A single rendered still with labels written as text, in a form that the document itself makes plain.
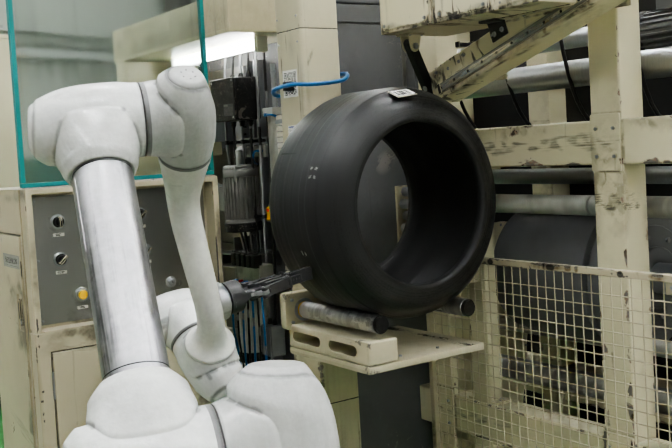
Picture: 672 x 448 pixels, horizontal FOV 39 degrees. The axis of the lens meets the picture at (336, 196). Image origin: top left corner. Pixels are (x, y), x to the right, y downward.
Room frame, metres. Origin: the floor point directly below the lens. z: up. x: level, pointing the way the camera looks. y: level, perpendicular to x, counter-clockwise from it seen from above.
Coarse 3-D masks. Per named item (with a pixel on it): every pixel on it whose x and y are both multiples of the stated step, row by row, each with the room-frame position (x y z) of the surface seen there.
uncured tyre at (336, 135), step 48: (384, 96) 2.29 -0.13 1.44; (432, 96) 2.38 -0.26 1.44; (288, 144) 2.35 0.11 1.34; (336, 144) 2.21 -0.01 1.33; (432, 144) 2.62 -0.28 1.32; (480, 144) 2.43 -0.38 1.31; (288, 192) 2.28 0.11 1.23; (336, 192) 2.18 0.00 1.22; (432, 192) 2.67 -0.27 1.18; (480, 192) 2.43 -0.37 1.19; (288, 240) 2.30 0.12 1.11; (336, 240) 2.18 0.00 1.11; (432, 240) 2.64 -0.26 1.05; (480, 240) 2.41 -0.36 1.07; (336, 288) 2.24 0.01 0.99; (384, 288) 2.24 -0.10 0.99; (432, 288) 2.32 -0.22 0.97
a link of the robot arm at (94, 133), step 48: (48, 96) 1.60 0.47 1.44; (96, 96) 1.60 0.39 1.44; (48, 144) 1.57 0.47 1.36; (96, 144) 1.55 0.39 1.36; (144, 144) 1.63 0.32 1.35; (96, 192) 1.52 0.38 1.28; (96, 240) 1.48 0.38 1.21; (144, 240) 1.52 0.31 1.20; (96, 288) 1.44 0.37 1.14; (144, 288) 1.44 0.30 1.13; (96, 336) 1.42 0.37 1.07; (144, 336) 1.39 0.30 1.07; (144, 384) 1.32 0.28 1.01; (96, 432) 1.28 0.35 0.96; (144, 432) 1.27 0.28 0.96; (192, 432) 1.29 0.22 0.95
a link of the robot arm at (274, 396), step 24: (288, 360) 1.42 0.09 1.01; (240, 384) 1.34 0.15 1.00; (264, 384) 1.33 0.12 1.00; (288, 384) 1.33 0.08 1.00; (312, 384) 1.36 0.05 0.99; (216, 408) 1.34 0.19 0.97; (240, 408) 1.32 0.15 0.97; (264, 408) 1.31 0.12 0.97; (288, 408) 1.32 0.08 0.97; (312, 408) 1.33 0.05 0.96; (240, 432) 1.30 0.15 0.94; (264, 432) 1.30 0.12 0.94; (288, 432) 1.31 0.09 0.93; (312, 432) 1.32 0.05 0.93; (336, 432) 1.37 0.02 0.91
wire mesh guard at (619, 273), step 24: (504, 264) 2.54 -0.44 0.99; (528, 264) 2.47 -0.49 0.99; (552, 264) 2.40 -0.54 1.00; (504, 288) 2.55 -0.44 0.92; (528, 288) 2.48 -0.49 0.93; (552, 288) 2.41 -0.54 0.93; (600, 288) 2.28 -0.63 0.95; (432, 312) 2.82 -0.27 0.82; (648, 312) 2.17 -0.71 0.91; (456, 336) 2.73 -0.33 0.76; (504, 336) 2.56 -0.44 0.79; (624, 360) 2.23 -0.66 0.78; (432, 384) 2.81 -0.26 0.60; (528, 384) 2.50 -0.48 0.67; (576, 384) 2.35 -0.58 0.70; (624, 384) 2.23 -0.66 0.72; (432, 408) 2.82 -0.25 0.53; (480, 408) 2.65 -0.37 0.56; (576, 408) 2.36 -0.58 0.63; (624, 408) 2.24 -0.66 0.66; (504, 432) 2.58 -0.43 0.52; (552, 432) 2.43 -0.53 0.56; (624, 432) 2.24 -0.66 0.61; (648, 432) 2.18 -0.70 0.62
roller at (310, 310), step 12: (300, 312) 2.50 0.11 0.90; (312, 312) 2.45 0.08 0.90; (324, 312) 2.40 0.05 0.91; (336, 312) 2.36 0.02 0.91; (348, 312) 2.33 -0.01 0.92; (360, 312) 2.30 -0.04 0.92; (336, 324) 2.37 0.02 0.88; (348, 324) 2.32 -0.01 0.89; (360, 324) 2.27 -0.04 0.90; (372, 324) 2.23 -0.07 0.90; (384, 324) 2.24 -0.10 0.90
